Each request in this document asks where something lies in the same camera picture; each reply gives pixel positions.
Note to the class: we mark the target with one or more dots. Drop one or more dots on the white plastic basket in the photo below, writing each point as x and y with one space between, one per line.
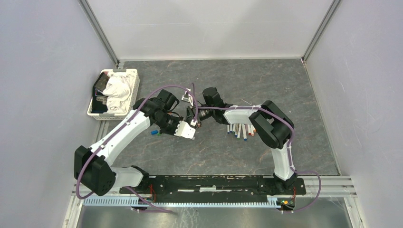
105 116

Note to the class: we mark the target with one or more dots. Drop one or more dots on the black box in basket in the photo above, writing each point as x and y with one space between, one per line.
99 100

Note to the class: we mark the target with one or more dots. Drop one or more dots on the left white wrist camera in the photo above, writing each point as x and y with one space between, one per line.
185 130

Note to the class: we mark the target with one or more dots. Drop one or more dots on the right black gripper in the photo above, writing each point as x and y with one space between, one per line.
190 114

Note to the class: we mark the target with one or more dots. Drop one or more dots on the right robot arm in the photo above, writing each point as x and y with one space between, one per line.
273 127

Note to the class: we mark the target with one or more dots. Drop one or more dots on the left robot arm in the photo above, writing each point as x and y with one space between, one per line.
93 165

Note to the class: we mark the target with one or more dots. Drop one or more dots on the white marker red cap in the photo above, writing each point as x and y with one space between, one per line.
249 129

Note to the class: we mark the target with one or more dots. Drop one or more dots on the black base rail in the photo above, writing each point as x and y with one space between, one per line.
209 197

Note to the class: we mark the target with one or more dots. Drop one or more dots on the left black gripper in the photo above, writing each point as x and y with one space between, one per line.
172 131

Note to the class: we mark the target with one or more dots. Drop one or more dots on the white crumpled cloth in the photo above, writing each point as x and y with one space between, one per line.
118 90

